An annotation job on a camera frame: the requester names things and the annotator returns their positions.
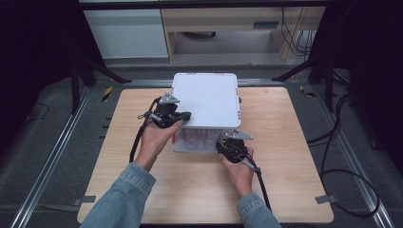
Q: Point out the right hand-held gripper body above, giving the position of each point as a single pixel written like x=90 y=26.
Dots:
x=236 y=150

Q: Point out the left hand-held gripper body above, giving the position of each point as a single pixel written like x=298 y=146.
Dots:
x=164 y=112

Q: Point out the white shoe box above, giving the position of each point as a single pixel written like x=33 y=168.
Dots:
x=209 y=101

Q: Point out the person's right hand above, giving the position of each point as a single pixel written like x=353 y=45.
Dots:
x=240 y=177

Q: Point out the person's left hand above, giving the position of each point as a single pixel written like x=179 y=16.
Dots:
x=153 y=142

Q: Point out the yellow black tape strip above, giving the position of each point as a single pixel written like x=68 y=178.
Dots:
x=107 y=93
x=305 y=91

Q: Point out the white cabinet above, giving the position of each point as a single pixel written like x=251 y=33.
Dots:
x=126 y=34

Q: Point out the black metal stand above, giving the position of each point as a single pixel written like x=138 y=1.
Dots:
x=329 y=85
x=75 y=85

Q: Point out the grey tape piece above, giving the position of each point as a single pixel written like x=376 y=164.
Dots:
x=325 y=199
x=85 y=199

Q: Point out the wooden desk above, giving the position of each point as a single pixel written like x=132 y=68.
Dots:
x=221 y=17

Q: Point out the metal floor rail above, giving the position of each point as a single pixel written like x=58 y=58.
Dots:
x=358 y=171
x=47 y=164
x=145 y=83

